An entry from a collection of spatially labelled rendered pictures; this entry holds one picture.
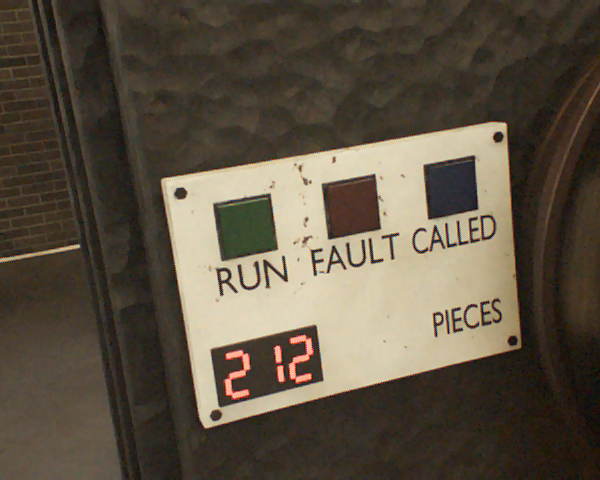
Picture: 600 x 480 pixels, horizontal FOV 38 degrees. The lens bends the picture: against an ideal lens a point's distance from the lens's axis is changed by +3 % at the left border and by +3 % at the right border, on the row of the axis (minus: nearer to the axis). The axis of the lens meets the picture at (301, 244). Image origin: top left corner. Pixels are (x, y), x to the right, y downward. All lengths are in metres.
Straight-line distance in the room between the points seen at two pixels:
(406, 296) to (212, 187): 0.17
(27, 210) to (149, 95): 6.02
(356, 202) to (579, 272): 0.16
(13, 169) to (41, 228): 0.47
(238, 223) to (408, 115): 0.16
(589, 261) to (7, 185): 6.12
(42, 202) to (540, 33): 6.03
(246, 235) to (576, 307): 0.23
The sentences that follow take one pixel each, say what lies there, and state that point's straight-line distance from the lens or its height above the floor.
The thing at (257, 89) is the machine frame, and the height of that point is 1.29.
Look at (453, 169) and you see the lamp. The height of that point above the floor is 1.21.
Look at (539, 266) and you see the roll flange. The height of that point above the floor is 1.15.
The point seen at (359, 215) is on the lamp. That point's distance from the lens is 0.61.
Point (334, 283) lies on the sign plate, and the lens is 0.62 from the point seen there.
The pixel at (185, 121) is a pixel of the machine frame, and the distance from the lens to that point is 0.59.
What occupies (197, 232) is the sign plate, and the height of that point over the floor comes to 1.20.
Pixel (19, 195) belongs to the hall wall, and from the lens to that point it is 6.58.
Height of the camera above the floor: 1.32
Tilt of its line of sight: 14 degrees down
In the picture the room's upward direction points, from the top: 7 degrees counter-clockwise
